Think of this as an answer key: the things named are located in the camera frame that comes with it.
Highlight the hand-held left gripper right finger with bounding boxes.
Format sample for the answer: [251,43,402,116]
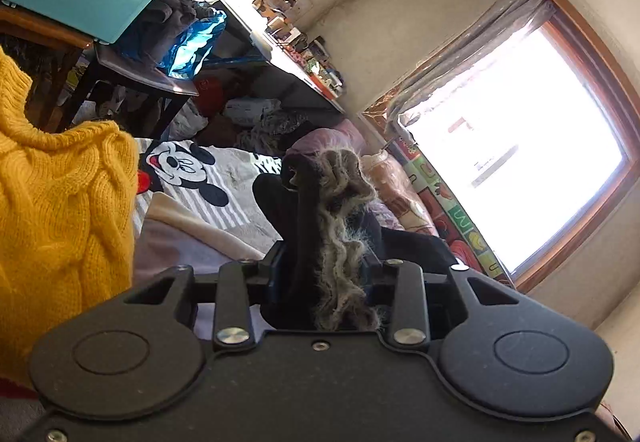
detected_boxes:
[365,256,521,349]

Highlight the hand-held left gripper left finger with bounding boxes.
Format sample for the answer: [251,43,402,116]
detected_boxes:
[124,242,287,350]

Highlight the black pants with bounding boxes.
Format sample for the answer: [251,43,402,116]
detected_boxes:
[252,147,461,330]

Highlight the lavender folded clothes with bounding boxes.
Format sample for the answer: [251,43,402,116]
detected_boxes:
[132,192,281,343]

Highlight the pile of clothes under desk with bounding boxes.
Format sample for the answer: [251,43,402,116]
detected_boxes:
[175,72,321,157]

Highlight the colourful alphabet foam mat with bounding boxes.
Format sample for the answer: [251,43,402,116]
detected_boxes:
[385,142,516,290]

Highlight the printed cartoon blanket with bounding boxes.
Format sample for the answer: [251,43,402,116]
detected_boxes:
[132,139,286,253]

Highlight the window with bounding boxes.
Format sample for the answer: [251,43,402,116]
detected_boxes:
[362,0,640,293]

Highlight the clutter of small desk items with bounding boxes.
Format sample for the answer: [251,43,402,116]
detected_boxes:
[250,0,346,100]

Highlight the yellow knitted sweater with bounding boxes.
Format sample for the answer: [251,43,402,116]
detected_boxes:
[0,46,141,385]

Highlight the black side table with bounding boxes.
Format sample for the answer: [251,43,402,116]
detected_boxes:
[55,42,201,135]

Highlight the black desk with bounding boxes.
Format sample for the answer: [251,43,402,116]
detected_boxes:
[200,0,348,115]

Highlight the shiny blue bag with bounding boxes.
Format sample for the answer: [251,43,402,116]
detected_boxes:
[120,9,228,78]

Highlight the grey curtain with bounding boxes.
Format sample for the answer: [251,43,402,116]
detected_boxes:
[362,0,558,133]

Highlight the grey cloth pile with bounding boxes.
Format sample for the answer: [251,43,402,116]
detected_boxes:
[125,0,216,67]

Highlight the brown wooden table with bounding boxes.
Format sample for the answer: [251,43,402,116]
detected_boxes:
[0,4,96,133]

